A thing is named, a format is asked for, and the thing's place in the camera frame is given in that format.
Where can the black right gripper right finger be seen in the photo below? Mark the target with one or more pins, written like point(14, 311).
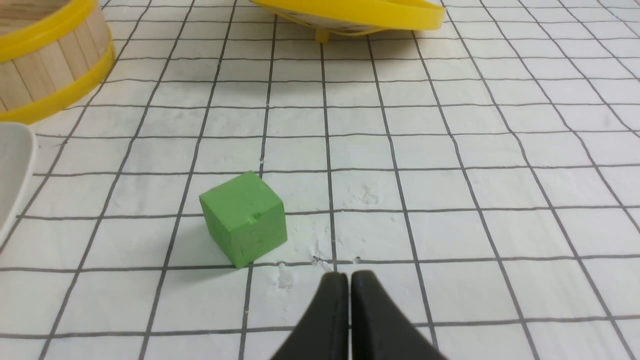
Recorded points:
point(379, 329)

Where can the white square plate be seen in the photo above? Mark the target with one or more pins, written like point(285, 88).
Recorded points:
point(18, 151)

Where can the bamboo steamer basket yellow rim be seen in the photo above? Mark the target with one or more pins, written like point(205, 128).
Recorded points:
point(52, 54)

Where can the green foam cube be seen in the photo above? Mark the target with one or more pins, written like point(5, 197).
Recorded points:
point(245, 218)

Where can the white grid tablecloth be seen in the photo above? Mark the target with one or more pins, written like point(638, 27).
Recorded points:
point(487, 172)

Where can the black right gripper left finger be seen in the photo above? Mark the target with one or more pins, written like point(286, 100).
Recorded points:
point(323, 331)

